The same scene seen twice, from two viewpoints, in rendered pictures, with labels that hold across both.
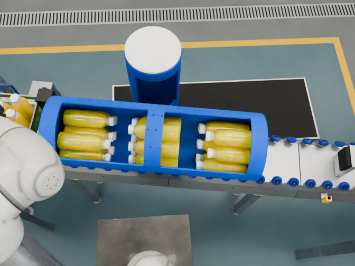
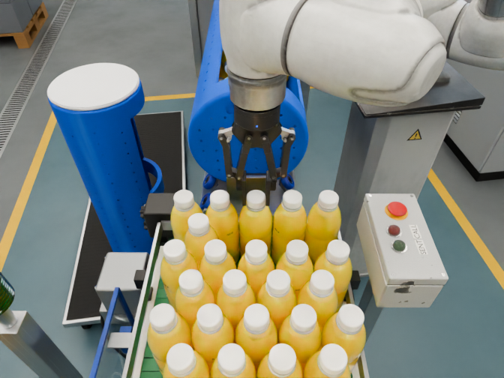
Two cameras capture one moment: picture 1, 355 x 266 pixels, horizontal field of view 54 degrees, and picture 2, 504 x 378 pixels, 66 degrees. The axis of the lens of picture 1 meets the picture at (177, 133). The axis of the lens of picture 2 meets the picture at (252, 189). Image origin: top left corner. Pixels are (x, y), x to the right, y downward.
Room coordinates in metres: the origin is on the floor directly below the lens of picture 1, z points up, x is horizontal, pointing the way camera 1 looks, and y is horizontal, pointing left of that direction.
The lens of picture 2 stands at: (0.51, 1.25, 1.66)
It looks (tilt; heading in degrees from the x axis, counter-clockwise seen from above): 45 degrees down; 271
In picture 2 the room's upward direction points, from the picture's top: straight up
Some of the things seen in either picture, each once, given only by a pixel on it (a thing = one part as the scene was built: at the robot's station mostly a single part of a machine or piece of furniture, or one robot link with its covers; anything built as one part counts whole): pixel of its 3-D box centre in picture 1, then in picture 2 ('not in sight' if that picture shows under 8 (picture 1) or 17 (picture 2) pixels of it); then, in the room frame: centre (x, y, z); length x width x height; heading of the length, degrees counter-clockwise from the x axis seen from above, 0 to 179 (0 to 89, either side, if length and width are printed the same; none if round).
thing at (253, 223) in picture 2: not in sight; (255, 231); (0.50, 0.71, 0.99); 0.07 x 0.07 x 0.19
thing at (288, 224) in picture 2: not in sight; (289, 231); (0.43, 0.71, 0.99); 0.07 x 0.07 x 0.19
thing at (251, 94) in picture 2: not in sight; (257, 82); (0.50, 0.71, 1.36); 0.09 x 0.09 x 0.06
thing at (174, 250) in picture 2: not in sight; (175, 250); (0.65, 0.84, 1.09); 0.04 x 0.04 x 0.02
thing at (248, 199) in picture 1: (245, 202); not in sight; (0.46, -0.46, 0.31); 0.06 x 0.06 x 0.63; 0
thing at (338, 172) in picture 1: (343, 161); not in sight; (0.53, -0.74, 1.00); 0.10 x 0.04 x 0.15; 0
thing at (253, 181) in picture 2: not in sight; (247, 193); (0.52, 0.59, 0.99); 0.10 x 0.02 x 0.12; 0
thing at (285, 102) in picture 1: (212, 115); (140, 199); (1.15, -0.25, 0.07); 1.50 x 0.52 x 0.15; 99
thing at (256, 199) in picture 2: not in sight; (256, 199); (0.50, 0.71, 1.09); 0.04 x 0.04 x 0.02
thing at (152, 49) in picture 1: (152, 49); (94, 85); (1.02, 0.16, 1.03); 0.28 x 0.28 x 0.01
